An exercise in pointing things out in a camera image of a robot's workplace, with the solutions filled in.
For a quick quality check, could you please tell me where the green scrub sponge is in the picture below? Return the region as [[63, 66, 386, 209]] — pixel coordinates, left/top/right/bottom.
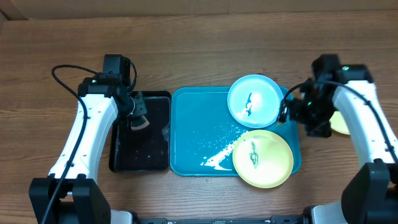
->
[[130, 115, 150, 131]]

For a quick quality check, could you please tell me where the yellow plate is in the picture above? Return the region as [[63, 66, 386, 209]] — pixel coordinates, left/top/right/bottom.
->
[[233, 130, 294, 189], [330, 111, 349, 135]]

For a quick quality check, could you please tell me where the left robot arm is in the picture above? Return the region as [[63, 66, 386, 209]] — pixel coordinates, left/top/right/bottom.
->
[[29, 77, 134, 223]]

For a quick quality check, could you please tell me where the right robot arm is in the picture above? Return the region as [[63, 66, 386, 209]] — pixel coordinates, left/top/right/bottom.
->
[[277, 65, 397, 223]]

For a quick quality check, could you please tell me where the black tray with water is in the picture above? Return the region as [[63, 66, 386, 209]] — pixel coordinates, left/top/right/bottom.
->
[[108, 91, 171, 172]]

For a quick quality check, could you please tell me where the teal plastic tray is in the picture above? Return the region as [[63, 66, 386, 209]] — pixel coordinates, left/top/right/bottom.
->
[[169, 86, 302, 177]]

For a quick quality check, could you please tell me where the light blue plate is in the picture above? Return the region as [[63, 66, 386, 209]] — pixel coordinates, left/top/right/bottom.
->
[[227, 74, 284, 129]]

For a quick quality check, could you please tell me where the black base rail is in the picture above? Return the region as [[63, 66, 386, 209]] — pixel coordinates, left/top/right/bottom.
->
[[133, 215, 312, 224]]

